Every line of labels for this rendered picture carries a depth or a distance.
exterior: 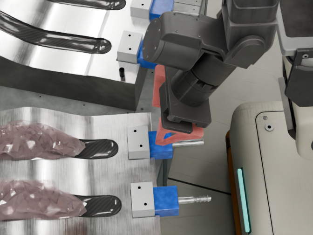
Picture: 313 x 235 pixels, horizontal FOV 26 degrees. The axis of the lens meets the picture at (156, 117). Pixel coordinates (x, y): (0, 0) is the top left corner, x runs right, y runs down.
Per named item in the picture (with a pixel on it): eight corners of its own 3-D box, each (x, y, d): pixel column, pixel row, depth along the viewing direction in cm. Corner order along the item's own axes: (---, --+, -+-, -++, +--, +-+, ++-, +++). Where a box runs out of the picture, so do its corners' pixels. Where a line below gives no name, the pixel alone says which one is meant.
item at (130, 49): (193, 60, 126) (194, 42, 122) (187, 81, 124) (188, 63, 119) (124, 48, 128) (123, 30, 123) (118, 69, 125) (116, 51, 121)
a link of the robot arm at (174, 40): (271, 47, 82) (261, -5, 87) (188, 23, 77) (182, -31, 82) (221, 100, 91) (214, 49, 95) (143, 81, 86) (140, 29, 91)
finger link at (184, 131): (139, 153, 99) (168, 120, 93) (137, 112, 103) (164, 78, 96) (180, 161, 102) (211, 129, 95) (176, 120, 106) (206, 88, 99)
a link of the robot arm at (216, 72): (251, 64, 88) (245, 31, 91) (205, 52, 85) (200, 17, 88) (224, 93, 93) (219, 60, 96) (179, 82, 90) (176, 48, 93)
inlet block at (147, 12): (202, 17, 132) (203, -2, 127) (197, 36, 129) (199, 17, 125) (136, 6, 133) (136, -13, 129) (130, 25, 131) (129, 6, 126)
